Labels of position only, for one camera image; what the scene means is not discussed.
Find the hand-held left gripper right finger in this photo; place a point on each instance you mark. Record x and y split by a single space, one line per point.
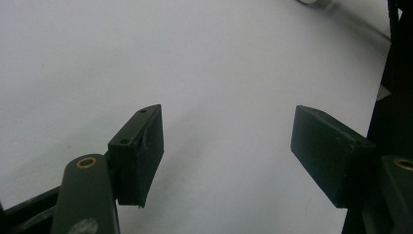
331 156

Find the dark curtain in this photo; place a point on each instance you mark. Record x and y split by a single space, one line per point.
399 65

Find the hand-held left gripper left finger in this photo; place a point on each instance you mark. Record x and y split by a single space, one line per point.
134 159

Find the white plastic tray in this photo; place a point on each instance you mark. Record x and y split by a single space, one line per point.
310 1

